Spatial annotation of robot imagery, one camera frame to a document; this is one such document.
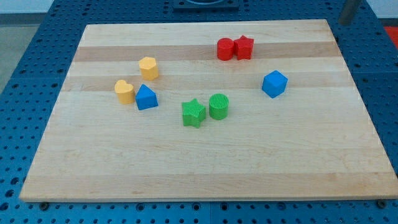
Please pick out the green cylinder block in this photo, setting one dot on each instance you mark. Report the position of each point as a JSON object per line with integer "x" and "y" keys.
{"x": 218, "y": 106}

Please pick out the green star block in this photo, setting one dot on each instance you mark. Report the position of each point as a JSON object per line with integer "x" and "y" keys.
{"x": 193, "y": 113}

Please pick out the blue triangle block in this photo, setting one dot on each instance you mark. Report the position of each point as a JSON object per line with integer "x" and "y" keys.
{"x": 146, "y": 98}

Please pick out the wooden board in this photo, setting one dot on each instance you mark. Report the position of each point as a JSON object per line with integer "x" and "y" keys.
{"x": 315, "y": 141}

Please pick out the yellow hexagon block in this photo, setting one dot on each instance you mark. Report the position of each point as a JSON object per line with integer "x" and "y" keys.
{"x": 149, "y": 69}

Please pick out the red cylinder block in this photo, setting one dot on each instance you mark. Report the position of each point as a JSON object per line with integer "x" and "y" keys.
{"x": 225, "y": 49}

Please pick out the yellow heart block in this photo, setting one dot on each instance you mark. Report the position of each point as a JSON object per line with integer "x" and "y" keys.
{"x": 125, "y": 92}

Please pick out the red star block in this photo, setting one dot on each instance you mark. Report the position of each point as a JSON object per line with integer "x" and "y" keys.
{"x": 243, "y": 47}

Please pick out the blue cube block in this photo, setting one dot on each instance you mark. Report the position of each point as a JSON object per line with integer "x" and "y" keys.
{"x": 274, "y": 84}

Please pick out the grey metal rod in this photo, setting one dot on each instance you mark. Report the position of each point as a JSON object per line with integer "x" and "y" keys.
{"x": 348, "y": 12}

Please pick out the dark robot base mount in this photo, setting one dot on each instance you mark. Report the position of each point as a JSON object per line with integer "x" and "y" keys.
{"x": 179, "y": 5}

